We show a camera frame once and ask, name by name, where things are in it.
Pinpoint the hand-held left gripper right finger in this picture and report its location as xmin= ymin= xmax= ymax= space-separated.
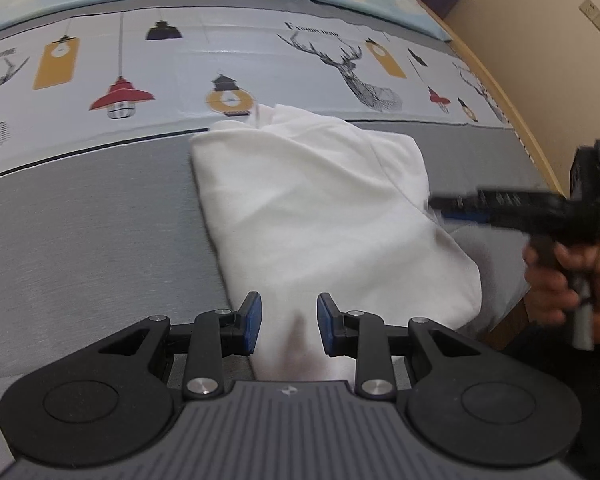
xmin=316 ymin=291 xmax=477 ymax=399

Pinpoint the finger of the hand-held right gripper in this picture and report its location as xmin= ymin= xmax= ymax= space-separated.
xmin=426 ymin=191 xmax=487 ymax=212
xmin=441 ymin=211 xmax=492 ymax=227

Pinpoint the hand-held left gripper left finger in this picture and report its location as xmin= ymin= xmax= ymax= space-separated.
xmin=99 ymin=290 xmax=263 ymax=402

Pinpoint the white garment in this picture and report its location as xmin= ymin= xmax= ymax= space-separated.
xmin=187 ymin=102 xmax=483 ymax=383

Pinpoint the person's right hand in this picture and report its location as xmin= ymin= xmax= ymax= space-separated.
xmin=522 ymin=236 xmax=600 ymax=347

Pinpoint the grey printed bedsheet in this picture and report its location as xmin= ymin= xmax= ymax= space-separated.
xmin=0 ymin=0 xmax=566 ymax=480

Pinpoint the wooden bed frame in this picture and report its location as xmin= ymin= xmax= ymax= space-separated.
xmin=427 ymin=0 xmax=567 ymax=352

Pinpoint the white wall socket plate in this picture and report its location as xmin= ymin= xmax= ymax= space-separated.
xmin=578 ymin=0 xmax=600 ymax=38

